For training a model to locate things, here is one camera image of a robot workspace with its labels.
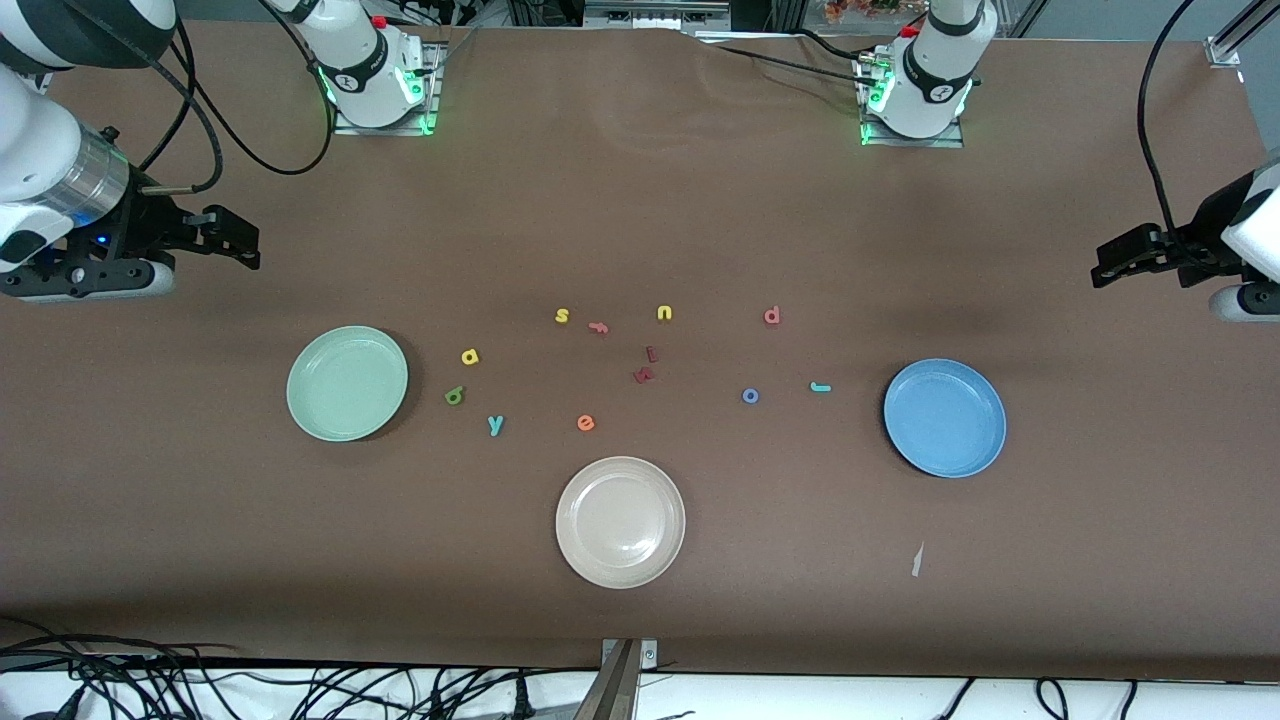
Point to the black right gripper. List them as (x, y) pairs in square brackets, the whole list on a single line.
[(146, 222)]

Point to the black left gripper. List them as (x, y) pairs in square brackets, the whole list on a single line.
[(1208, 228)]

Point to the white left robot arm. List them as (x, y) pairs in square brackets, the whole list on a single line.
[(930, 70)]

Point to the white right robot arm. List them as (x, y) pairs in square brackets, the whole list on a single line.
[(30, 150)]

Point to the green plate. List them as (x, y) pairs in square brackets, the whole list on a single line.
[(347, 383)]

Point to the blue plate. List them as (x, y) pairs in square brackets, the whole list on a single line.
[(945, 418)]

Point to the orange dried flowers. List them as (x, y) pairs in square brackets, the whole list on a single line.
[(860, 8)]

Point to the grey paper scrap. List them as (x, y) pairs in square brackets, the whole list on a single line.
[(917, 562)]

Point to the brown table cover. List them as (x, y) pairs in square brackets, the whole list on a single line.
[(640, 200)]

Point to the silver metal box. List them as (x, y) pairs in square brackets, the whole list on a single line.
[(650, 12)]

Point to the beige plate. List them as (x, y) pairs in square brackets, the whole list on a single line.
[(620, 522)]

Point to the grey metal beam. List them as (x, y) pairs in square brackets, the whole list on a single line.
[(612, 695)]

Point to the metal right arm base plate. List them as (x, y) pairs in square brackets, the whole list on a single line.
[(425, 125)]

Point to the aluminium profile rail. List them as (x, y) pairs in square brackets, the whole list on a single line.
[(1225, 45)]

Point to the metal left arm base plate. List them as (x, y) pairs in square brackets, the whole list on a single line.
[(900, 142)]

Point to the silver metal bracket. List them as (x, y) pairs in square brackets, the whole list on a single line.
[(648, 655)]

